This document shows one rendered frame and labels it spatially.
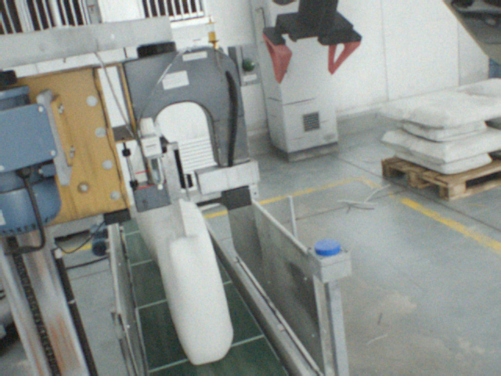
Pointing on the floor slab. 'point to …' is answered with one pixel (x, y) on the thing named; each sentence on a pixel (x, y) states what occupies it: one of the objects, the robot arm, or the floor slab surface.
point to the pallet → (448, 184)
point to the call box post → (334, 309)
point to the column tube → (45, 269)
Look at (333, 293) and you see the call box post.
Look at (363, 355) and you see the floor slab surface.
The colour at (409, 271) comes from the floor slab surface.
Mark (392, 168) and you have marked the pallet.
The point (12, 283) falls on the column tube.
